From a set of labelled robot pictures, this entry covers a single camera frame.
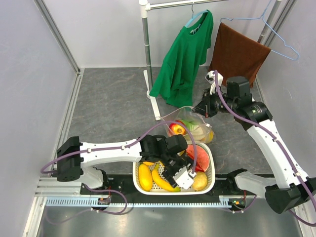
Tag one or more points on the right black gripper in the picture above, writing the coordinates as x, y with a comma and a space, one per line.
205, 106

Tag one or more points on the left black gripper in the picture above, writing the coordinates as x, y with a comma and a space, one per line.
184, 161

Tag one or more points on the clear dotted zip bag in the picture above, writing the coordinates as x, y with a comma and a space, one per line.
185, 113

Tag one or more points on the single yellow banana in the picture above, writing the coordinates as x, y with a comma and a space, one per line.
162, 183

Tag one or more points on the green plastic cabbage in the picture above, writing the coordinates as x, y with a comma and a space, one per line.
198, 131

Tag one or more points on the orange fruit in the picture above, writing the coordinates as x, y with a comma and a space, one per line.
177, 128

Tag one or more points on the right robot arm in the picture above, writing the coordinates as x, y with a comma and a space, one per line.
291, 185

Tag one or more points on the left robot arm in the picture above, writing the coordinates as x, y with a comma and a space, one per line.
78, 160

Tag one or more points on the yellow banana bunch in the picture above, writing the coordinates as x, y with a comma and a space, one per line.
152, 163

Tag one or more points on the watermelon slice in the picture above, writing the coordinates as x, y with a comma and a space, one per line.
203, 160

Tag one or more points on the white perforated basket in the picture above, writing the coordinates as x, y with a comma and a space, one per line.
159, 191

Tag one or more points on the yellow mango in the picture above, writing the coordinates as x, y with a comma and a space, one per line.
145, 177

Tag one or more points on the green t-shirt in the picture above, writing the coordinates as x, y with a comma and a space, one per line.
180, 66

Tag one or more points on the brown towel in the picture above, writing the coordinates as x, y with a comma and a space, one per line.
237, 55

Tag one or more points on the teal clothes hanger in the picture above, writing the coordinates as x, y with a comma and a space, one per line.
195, 17

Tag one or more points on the white clothes rack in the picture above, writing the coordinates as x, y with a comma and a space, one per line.
145, 7

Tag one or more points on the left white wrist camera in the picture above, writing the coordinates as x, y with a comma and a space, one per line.
184, 178

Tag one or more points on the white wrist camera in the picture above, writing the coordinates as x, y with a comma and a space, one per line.
210, 77
184, 178

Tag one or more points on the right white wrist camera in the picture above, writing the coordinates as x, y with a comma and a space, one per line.
210, 77

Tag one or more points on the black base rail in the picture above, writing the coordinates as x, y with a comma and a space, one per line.
123, 183

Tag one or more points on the white slotted cable duct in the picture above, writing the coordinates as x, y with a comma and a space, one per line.
97, 202

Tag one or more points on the blue wire hanger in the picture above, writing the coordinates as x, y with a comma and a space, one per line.
267, 26

